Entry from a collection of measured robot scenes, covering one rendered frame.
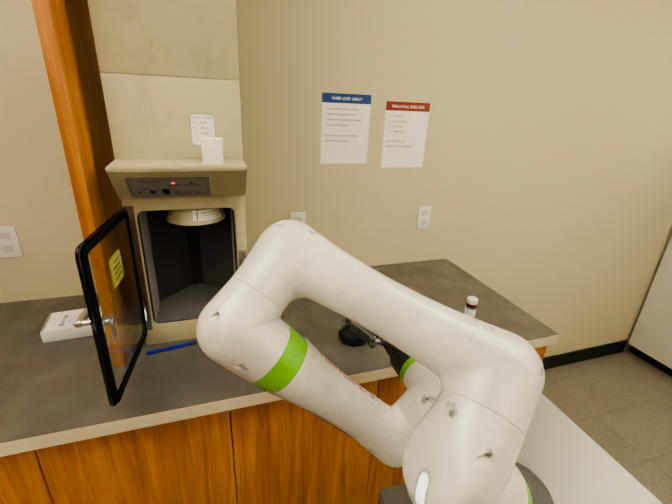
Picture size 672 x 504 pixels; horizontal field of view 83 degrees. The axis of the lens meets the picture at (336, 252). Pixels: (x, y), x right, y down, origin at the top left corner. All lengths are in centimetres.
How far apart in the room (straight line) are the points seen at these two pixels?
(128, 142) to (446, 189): 137
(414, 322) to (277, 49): 120
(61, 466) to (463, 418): 100
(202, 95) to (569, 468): 111
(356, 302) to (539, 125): 173
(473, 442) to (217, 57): 99
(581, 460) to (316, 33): 146
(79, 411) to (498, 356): 97
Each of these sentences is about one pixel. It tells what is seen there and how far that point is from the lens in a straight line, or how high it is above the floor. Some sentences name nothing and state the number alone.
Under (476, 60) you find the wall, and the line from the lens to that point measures 193.
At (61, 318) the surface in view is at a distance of 153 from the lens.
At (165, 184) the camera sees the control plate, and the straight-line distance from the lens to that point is 106.
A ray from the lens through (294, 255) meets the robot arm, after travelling 64.
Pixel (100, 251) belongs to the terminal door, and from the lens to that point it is 97.
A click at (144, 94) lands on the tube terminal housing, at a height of 167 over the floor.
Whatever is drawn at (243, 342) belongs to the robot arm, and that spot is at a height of 132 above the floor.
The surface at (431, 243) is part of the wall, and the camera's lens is 198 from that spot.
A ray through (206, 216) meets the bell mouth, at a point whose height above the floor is 134.
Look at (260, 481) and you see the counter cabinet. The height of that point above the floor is 56.
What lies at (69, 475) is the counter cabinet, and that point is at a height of 77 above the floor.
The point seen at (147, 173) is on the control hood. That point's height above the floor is 149.
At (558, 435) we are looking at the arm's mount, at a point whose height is 115.
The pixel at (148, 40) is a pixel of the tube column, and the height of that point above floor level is 179.
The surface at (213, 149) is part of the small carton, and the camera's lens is 103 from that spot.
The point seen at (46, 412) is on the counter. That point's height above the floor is 94.
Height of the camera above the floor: 168
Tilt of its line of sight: 22 degrees down
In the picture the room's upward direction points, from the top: 3 degrees clockwise
